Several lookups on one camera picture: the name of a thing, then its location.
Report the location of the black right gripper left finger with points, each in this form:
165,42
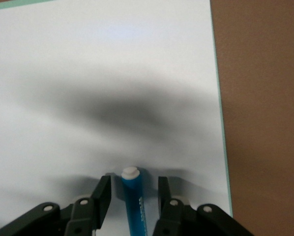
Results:
83,216

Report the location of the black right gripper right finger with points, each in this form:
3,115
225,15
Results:
181,218

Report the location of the blue marker white cap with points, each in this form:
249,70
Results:
134,196

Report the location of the white paper sheet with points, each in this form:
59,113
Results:
88,61

